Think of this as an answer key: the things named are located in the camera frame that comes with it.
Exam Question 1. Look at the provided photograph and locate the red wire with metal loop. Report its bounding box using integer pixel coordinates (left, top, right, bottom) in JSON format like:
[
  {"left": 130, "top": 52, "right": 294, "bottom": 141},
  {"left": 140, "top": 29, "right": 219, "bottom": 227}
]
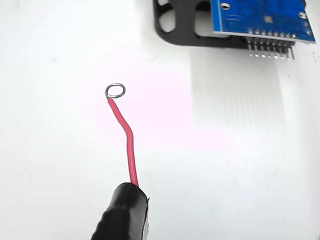
[{"left": 104, "top": 82, "right": 140, "bottom": 188}]

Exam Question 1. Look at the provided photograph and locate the blue printed circuit board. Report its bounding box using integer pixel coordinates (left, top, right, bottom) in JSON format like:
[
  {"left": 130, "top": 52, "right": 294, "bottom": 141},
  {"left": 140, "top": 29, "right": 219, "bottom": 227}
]
[{"left": 209, "top": 0, "right": 316, "bottom": 61}]

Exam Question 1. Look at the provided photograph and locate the black plastic holder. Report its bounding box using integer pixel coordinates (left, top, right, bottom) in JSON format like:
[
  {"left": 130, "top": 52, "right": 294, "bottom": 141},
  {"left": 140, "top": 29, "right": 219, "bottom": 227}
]
[{"left": 152, "top": 0, "right": 297, "bottom": 50}]

